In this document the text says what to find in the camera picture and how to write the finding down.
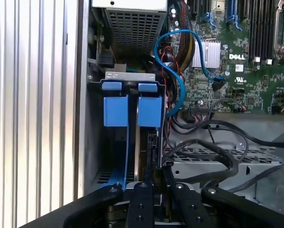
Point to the silver finned heatsink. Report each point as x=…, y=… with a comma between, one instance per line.
x=212, y=53

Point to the black expansion slot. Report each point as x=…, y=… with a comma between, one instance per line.
x=195, y=7

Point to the silver power supply unit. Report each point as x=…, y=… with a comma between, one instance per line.
x=132, y=31

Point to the grey disk bay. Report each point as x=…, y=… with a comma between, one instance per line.
x=130, y=76

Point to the blue expansion slot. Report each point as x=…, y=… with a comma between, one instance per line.
x=233, y=9

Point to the grey metal drive cage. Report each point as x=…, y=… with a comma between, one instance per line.
x=263, y=164

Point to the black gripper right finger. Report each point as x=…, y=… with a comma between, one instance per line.
x=187, y=209

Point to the black RAM slot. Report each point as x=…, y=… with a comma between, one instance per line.
x=264, y=28
x=258, y=28
x=270, y=28
x=252, y=28

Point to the black open PC case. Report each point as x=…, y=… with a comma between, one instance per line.
x=82, y=71

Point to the green Dell motherboard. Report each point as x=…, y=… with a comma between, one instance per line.
x=251, y=83

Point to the hard disk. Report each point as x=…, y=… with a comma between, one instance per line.
x=115, y=111

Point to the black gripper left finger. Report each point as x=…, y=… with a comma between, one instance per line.
x=141, y=206

